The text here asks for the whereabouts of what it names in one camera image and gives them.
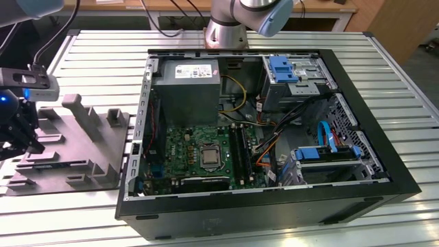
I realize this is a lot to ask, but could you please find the black graphics card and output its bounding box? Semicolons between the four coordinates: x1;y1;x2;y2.
174;176;231;193

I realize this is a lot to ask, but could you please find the orange red wire bundle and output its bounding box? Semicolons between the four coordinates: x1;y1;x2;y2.
255;148;275;168

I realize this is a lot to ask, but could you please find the office chair base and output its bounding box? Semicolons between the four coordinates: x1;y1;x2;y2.
420;38;439;54

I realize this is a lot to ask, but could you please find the wooden cabinet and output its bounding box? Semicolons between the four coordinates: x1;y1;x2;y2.
353;0;439;66

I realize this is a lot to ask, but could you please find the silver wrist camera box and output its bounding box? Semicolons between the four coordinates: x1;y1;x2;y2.
0;67;61;102

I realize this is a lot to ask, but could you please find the metal disk bay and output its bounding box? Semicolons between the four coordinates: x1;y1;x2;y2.
291;154;393;186

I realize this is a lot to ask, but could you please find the black open PC case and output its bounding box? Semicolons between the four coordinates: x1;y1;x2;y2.
115;48;422;241

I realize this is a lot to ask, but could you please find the yellow wire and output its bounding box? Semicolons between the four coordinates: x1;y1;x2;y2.
219;74;249;113

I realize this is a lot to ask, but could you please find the blue plastic drive latch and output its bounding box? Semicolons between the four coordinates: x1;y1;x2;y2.
270;56;299;83

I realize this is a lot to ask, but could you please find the metal CPU socket cover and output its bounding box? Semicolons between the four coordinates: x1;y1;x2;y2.
198;143;225;172

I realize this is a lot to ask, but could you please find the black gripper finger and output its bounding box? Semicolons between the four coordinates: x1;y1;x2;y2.
0;125;29;162
17;99;46;155

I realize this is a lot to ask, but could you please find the silver CPU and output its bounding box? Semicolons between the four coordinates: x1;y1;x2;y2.
201;148;221;165

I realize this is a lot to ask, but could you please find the grey plastic parts rack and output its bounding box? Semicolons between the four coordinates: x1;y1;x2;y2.
0;94;134;198

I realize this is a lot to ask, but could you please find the grey power supply unit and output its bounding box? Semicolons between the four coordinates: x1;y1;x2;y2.
153;59;223;127

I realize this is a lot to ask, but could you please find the green motherboard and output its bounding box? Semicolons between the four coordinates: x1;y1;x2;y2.
147;125;273;192

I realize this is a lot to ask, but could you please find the wooden desk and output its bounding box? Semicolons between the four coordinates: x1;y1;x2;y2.
65;0;358;33

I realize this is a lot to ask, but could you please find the hard disk in blue carrier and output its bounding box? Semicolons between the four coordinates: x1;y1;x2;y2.
294;145;362;162

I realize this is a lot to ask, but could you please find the black cable bundle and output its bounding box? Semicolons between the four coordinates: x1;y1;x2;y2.
254;95;330;152

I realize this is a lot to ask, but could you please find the metal drive cage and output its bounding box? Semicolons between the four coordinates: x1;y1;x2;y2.
262;54;339;111

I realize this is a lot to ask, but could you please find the blue flat data wire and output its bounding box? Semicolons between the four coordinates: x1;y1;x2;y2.
318;120;339;153

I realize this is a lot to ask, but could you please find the black camera cable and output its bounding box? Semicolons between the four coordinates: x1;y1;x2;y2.
31;0;82;72

